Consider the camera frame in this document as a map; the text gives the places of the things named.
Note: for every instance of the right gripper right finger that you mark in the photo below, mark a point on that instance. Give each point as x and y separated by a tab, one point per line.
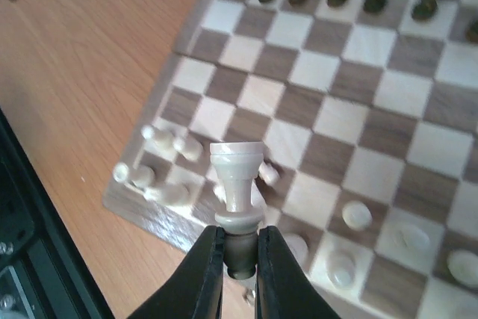
282	289

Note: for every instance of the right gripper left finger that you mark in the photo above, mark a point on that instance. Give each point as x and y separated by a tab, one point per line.
195	289

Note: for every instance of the white chess pieces pile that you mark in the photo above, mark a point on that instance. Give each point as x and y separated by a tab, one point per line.
169	156

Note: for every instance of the white piece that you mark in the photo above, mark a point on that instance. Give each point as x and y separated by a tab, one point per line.
236	166

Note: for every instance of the wooden chess board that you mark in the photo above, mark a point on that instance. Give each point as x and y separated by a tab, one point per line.
369	123

